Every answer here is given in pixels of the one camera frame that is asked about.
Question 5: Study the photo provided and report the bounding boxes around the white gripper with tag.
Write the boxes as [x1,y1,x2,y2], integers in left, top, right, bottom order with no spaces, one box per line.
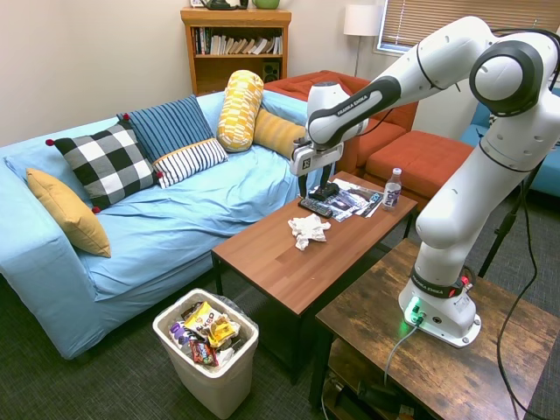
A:
[290,138,345,201]

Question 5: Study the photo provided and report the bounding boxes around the white tissue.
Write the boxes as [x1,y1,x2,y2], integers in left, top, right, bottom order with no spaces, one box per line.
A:
[287,213,333,253]

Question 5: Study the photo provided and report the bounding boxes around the white plastic trash bin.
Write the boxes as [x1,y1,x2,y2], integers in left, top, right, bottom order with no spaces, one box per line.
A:
[151,288,260,420]

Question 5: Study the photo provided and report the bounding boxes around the black game controller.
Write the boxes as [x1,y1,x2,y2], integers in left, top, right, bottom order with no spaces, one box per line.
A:
[308,182,340,202]

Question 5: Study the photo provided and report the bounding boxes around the black remote control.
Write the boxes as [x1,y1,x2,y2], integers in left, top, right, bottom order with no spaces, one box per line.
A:
[297,197,334,220]

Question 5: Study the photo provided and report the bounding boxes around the glossy dark cover magazine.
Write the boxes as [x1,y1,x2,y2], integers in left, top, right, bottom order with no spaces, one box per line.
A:
[327,177,374,222]

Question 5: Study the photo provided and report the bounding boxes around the mustard striped pillow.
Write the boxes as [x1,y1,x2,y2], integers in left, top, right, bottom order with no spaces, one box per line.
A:
[252,108,308,159]

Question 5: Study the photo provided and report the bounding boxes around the clear plastic bottle purple label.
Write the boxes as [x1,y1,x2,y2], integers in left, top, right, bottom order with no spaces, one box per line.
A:
[381,167,404,213]

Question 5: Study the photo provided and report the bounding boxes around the orange armchair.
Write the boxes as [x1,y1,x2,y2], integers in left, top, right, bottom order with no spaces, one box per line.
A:
[263,69,419,177]

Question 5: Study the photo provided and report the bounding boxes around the reddish wooden coffee table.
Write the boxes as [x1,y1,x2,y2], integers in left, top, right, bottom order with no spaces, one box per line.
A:
[211,171,419,386]

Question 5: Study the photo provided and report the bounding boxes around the yellow white patterned bolster pillow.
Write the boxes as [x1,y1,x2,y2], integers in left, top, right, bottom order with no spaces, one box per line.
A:
[216,69,266,153]

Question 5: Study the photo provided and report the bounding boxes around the orange ottoman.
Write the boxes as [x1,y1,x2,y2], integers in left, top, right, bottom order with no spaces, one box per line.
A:
[365,129,476,212]

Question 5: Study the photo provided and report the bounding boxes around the black speaker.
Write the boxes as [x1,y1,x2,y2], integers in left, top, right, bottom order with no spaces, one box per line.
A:
[262,60,283,84]

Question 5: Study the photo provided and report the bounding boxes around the white navy striped pillow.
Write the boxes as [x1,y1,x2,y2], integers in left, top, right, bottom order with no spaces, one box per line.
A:
[151,137,229,190]

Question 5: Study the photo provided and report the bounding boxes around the wooden bookshelf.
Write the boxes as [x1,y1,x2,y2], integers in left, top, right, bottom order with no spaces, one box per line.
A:
[179,7,293,97]

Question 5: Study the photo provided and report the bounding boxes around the rustic dark wooden table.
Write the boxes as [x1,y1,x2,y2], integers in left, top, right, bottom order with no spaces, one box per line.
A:
[308,238,560,420]

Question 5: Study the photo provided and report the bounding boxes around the light blue sofa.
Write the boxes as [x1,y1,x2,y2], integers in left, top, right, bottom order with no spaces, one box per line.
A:
[0,90,317,361]

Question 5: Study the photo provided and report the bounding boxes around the blue striped pillow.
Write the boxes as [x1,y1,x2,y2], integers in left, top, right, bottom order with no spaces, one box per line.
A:
[116,94,216,164]

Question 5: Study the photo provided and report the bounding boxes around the row of books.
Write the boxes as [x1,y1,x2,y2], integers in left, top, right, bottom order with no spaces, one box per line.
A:
[192,26,284,57]

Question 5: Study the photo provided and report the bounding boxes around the white shade floor lamp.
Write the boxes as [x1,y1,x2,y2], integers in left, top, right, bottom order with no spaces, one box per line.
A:
[342,3,385,80]

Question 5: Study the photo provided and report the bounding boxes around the yellow chips bag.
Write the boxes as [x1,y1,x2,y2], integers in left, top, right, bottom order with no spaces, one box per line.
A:
[183,301,229,340]

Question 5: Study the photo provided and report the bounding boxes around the wooden window blinds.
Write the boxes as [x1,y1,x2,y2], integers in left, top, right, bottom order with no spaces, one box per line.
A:
[376,0,560,56]

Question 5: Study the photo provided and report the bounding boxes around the black tripod stand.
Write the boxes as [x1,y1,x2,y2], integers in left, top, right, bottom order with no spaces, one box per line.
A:
[476,152,549,279]

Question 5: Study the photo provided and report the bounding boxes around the black white shelf ornament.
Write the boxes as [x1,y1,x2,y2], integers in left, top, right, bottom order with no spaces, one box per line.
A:
[190,0,251,11]

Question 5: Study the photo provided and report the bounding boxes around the purple snack bag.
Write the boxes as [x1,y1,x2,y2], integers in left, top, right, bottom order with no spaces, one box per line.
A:
[169,320,194,352]

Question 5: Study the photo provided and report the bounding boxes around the red snack wrapper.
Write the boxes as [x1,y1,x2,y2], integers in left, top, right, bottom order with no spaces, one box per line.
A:
[188,339,221,368]

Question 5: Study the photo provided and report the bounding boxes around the black white checkered pillow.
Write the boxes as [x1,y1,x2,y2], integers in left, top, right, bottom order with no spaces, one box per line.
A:
[45,112,165,215]

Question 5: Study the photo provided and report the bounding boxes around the black power brick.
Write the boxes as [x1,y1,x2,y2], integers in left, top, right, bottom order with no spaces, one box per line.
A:
[356,379,406,415]

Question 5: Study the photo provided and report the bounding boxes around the blue chair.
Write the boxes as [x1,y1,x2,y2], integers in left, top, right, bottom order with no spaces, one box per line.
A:
[458,86,560,199]

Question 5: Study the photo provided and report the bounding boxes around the plain mustard yellow pillow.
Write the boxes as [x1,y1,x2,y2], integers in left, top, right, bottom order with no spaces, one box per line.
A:
[24,167,112,259]

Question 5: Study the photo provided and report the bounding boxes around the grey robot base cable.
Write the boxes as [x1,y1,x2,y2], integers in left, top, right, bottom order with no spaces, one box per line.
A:
[383,324,422,387]

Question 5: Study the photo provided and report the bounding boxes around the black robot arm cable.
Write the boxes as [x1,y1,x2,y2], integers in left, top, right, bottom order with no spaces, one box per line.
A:
[489,27,560,420]

